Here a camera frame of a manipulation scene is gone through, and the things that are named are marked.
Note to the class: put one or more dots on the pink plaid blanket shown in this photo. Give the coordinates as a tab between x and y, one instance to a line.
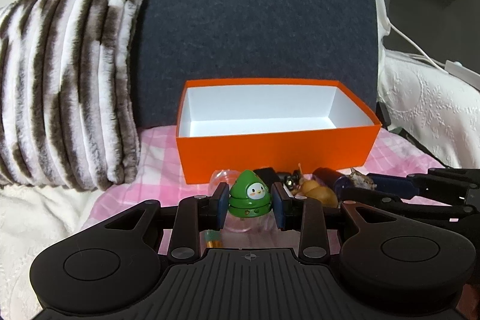
160	177

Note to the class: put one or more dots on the black phone clamp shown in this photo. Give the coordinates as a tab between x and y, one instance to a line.
268	175

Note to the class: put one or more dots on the brown gourd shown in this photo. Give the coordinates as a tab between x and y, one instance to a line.
314	186

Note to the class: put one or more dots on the green penguin toy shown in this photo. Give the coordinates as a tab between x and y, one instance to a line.
249	196

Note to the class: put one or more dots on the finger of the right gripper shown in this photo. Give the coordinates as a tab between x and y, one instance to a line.
399	186

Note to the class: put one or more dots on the orange cardboard box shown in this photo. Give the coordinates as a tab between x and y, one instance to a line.
249	123

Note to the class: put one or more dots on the black ball head mount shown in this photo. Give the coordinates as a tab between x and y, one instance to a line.
289	180

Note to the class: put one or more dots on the striped furry pillow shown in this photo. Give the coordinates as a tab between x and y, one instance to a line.
66	111

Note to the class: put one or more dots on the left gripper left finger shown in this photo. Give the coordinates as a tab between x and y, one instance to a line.
194	215

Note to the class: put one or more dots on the white power adapter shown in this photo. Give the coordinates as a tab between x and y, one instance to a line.
459	71

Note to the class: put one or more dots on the dark blue cylindrical bottle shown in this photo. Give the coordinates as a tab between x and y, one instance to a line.
334	180

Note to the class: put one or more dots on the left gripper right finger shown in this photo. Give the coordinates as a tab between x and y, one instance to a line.
304	216

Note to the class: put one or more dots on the dark grey back cushion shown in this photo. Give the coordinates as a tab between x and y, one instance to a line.
180	40

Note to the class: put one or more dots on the white lace sofa cover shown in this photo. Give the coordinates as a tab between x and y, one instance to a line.
440	111

